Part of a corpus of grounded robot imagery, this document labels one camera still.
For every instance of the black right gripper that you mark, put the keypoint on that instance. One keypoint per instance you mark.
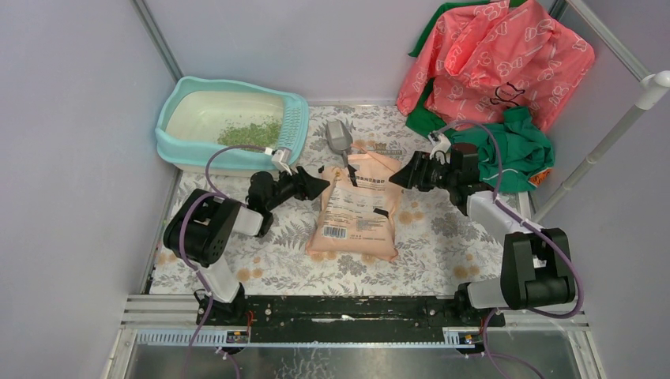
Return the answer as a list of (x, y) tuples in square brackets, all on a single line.
[(415, 173)]

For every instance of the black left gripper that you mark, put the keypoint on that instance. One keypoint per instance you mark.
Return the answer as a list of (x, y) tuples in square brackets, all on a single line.
[(311, 185)]

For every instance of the silver metal scoop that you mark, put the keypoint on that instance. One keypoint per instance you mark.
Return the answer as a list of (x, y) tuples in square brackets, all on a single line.
[(339, 139)]

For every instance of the pink cat litter bag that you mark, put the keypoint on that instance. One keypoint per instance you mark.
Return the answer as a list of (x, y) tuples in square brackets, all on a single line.
[(357, 213)]

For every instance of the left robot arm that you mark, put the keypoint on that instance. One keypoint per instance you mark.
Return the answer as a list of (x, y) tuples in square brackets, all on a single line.
[(198, 234)]

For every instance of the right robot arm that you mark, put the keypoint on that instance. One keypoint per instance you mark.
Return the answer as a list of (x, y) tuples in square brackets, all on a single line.
[(536, 268)]

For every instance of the green cat litter pile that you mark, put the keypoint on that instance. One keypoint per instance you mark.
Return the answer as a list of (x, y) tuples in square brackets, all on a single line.
[(263, 134)]

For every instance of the teal litter box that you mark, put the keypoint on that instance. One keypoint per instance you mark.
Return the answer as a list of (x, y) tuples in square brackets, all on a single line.
[(197, 110)]

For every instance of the floral patterned table mat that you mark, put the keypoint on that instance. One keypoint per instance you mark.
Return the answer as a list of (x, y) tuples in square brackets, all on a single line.
[(438, 247)]

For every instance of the green cloth garment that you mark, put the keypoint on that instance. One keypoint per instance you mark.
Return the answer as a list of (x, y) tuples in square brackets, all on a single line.
[(526, 154)]

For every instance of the pink printed garment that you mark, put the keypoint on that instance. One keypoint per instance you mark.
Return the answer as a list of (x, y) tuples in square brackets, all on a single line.
[(478, 61)]

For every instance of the white pipe rack stand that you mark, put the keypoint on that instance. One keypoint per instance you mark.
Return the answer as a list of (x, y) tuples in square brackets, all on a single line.
[(654, 88)]

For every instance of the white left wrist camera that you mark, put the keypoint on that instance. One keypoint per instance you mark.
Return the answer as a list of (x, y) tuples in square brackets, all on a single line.
[(280, 159)]

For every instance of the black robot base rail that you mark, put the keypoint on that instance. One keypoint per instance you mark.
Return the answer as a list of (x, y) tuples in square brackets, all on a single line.
[(343, 319)]

